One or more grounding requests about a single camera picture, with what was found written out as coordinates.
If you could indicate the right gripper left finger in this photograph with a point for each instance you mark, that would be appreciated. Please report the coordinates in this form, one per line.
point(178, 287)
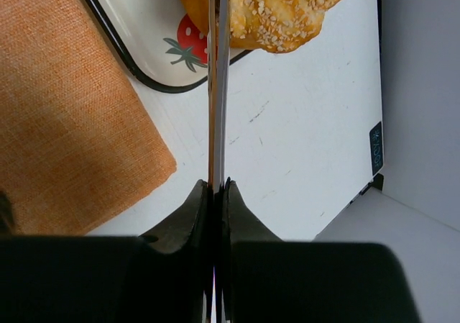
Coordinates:
point(162, 275)

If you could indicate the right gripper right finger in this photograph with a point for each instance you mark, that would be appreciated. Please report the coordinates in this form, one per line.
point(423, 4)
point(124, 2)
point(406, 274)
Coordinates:
point(266, 279)

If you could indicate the large sugared ring pastry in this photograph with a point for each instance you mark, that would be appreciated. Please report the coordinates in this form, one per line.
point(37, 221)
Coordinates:
point(275, 26)

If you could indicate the metal bread tongs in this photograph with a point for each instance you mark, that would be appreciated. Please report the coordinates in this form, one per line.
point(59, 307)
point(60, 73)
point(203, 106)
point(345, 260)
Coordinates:
point(218, 66)

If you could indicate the orange cloth placemat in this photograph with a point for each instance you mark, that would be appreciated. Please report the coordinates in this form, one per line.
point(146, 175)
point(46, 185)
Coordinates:
point(77, 145)

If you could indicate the dark green cup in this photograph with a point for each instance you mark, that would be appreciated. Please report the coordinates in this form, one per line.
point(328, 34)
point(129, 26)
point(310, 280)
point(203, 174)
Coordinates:
point(7, 222)

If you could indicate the right corner table label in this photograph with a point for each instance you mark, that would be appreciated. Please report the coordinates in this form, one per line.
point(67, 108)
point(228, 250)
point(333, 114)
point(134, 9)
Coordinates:
point(376, 148)

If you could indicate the strawberry print tray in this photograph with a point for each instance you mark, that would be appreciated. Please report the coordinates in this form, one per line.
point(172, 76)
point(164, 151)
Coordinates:
point(155, 40)

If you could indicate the aluminium table frame rail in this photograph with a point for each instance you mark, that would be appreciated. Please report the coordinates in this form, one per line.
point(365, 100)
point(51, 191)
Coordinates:
point(377, 183)

